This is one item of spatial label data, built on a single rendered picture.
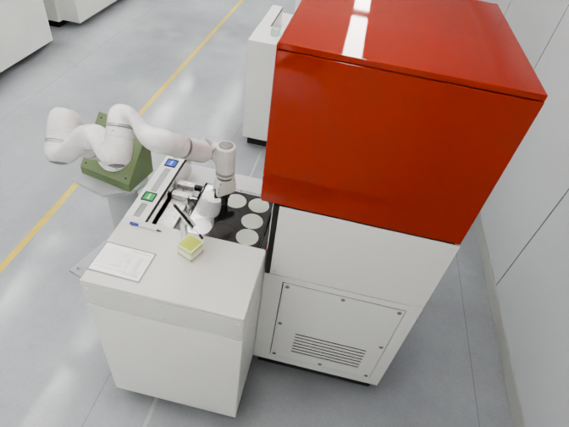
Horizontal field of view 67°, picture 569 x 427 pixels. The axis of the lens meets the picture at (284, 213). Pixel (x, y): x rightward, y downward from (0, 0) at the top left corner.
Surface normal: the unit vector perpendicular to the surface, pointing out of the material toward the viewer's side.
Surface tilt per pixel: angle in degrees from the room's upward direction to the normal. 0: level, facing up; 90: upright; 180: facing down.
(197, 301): 0
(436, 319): 0
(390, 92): 90
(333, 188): 90
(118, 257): 0
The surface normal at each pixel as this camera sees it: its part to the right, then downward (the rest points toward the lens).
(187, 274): 0.11, -0.72
